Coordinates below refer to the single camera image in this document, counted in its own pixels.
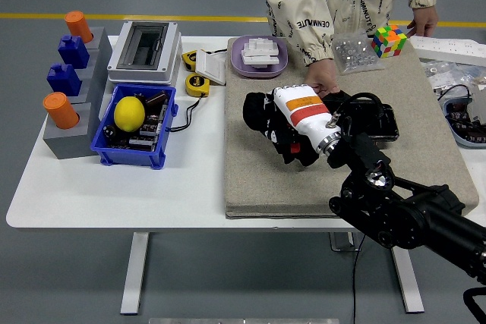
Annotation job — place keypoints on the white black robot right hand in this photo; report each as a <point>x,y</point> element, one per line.
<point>303,111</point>

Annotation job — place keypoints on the person's right hand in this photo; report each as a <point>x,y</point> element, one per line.
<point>322,77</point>

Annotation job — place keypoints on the person's left hand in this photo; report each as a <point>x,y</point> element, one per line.
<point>426,20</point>

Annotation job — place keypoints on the black rag with red tag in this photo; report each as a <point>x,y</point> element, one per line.
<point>254,111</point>

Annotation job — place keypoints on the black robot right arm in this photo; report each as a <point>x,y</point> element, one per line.
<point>417,217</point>

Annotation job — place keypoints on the person's right forearm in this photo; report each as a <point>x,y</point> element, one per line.
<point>303,28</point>

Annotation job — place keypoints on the white power strip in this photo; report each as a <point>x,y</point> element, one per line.
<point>448,48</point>

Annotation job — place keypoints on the clear bag of metal nuts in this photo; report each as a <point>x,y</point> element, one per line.
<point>355,54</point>

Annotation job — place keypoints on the colourful puzzle cube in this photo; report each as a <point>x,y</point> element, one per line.
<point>388,41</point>

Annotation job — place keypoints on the clear plastic parts bags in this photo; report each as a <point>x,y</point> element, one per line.
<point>444,73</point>

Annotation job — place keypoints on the purple plastic tray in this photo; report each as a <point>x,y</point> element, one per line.
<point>238,66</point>

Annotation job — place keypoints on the grey-brown mat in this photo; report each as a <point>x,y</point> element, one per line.
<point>266,187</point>

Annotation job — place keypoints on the yellow tape measure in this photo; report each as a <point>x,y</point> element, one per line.
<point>189,59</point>
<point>196,84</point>

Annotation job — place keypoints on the brown cylindrical capacitor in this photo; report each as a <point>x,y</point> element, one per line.
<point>156,98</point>

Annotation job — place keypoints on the black circuit board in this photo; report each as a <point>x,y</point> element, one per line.
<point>150,126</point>

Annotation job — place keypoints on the yellow lemon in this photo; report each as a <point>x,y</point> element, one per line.
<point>130,114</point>

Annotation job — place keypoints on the blue plastic bin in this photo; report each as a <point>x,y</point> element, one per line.
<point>130,157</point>

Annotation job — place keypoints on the round black capacitor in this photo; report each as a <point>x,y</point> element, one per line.
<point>111,131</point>

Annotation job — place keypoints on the white table leg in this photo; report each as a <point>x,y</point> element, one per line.
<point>133,274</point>
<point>410,282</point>

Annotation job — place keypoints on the blue plastic block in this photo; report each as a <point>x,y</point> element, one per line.
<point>74,52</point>
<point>65,81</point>

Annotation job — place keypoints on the grey stepped block holder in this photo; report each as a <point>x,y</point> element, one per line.
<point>69,145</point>

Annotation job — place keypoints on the orange cylinder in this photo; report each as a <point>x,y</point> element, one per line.
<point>61,111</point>
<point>78,26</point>

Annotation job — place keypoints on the white switch parts pile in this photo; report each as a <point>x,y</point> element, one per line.
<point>260,52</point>

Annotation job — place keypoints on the white wall switch plate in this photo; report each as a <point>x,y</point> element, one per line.
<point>211,68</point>

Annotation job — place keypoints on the metal bracket under table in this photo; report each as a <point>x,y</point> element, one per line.
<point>338,244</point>

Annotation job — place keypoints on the grey white electrical enclosure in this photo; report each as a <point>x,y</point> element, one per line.
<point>171,54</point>

